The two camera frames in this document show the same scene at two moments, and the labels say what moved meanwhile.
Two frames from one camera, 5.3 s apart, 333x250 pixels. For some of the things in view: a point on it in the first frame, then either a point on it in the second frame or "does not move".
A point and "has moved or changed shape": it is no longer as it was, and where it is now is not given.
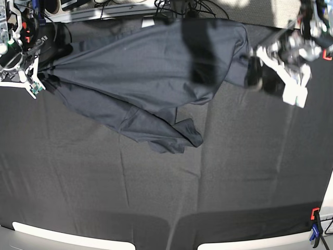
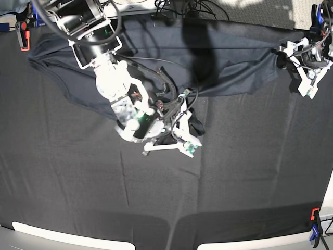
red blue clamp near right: (317, 227) does not move
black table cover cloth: (263, 166) does not move
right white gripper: (293, 90) -> (309, 84)
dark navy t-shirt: (138, 73) has moved or changed shape
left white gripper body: (35, 79) -> (166, 141)
